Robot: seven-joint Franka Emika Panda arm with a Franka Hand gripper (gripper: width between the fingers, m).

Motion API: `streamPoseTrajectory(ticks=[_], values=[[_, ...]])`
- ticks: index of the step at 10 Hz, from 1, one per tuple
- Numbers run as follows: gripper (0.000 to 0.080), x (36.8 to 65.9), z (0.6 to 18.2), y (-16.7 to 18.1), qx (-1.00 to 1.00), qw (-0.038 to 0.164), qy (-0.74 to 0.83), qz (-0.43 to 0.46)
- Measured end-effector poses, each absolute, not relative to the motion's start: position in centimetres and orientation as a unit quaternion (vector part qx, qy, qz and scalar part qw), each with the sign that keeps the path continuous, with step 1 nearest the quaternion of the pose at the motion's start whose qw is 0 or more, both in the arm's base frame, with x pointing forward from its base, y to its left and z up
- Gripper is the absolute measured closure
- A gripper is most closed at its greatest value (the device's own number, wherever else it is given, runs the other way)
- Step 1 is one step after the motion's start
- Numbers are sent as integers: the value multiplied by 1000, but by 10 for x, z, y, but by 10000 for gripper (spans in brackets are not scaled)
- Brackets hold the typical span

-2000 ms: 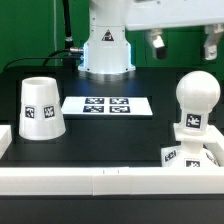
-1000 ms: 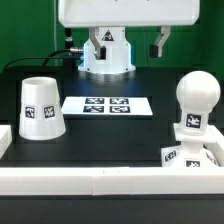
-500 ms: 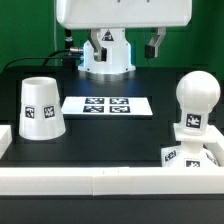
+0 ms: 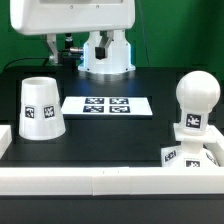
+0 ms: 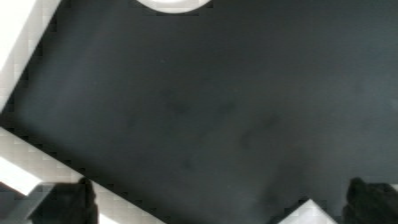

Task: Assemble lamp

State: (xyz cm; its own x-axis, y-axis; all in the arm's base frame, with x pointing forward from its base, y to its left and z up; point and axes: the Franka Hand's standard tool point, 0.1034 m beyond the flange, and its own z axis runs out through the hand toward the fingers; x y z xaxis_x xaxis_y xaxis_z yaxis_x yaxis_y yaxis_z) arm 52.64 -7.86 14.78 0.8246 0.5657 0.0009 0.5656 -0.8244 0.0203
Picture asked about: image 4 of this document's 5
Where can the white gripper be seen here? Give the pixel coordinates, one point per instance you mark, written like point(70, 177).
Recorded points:
point(37, 17)

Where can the white lamp shade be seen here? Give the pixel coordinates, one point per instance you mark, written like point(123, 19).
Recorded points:
point(41, 117)

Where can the white lamp bulb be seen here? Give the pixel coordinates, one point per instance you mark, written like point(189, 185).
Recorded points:
point(197, 93)

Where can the white lamp base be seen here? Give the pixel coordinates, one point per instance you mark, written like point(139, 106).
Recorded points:
point(190, 153)

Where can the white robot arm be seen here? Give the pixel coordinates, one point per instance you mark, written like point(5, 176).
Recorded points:
point(119, 54)

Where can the white marker plate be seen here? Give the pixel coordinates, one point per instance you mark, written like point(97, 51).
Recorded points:
point(134, 106)

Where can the white left fence rail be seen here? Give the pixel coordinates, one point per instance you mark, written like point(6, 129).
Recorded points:
point(5, 138)

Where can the white fence rail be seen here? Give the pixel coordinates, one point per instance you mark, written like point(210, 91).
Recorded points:
point(5, 138)
point(110, 181)
point(217, 148)

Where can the white front fence rail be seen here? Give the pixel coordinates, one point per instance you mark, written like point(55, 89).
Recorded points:
point(110, 181)

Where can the white right fence rail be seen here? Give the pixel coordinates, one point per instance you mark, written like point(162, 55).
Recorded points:
point(217, 148)

